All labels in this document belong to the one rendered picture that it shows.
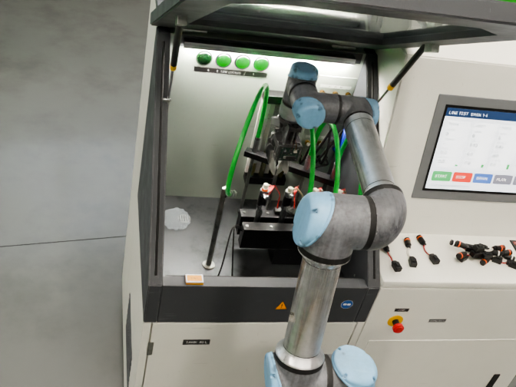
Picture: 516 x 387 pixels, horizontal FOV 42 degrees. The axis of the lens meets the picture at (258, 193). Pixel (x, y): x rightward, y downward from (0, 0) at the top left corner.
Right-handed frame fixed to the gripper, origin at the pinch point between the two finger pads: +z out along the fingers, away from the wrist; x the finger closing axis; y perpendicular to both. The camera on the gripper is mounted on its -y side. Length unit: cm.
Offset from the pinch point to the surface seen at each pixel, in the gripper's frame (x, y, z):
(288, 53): 4.8, -29.3, -22.6
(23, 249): -80, -88, 121
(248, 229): -3.6, 0.6, 23.4
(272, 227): 4.5, -0.8, 23.4
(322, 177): 20.8, -12.4, 11.4
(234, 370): -3, 22, 66
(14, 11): -109, -334, 121
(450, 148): 57, -7, -7
